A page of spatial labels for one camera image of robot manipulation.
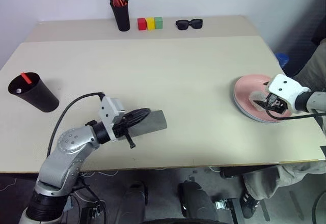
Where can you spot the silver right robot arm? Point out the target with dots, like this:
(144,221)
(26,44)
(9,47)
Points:
(315,101)

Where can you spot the pink plate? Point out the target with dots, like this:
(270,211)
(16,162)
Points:
(244,89)

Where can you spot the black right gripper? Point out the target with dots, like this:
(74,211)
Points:
(276,104)

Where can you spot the black table foot with caster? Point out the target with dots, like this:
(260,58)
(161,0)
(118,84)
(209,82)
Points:
(94,212)
(233,208)

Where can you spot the person in grey trousers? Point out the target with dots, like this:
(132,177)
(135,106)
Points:
(267,180)

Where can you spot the white tissue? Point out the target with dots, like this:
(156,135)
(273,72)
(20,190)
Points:
(257,95)

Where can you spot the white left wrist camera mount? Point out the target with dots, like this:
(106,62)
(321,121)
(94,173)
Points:
(108,109)

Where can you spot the yellow block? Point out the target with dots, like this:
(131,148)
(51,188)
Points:
(150,23)

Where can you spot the dark grey rounded shape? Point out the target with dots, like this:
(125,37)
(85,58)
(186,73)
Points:
(135,201)
(196,203)

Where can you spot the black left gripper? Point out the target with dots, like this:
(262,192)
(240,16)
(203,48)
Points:
(119,129)

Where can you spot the tall black pen holder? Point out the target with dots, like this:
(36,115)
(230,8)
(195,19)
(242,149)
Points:
(121,17)

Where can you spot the green block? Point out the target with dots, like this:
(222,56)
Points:
(158,23)

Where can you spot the wide black plastic cup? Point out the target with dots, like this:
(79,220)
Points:
(40,99)

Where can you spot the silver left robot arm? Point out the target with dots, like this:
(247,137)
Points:
(68,147)

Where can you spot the black table frame bar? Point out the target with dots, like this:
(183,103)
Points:
(234,171)

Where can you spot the black sunglasses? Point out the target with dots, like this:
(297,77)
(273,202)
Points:
(183,25)

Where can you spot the black shoe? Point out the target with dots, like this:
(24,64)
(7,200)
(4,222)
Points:
(249,205)

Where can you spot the red block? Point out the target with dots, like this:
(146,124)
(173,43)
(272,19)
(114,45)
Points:
(141,24)

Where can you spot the grey glasses case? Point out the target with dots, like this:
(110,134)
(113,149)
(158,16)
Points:
(155,123)

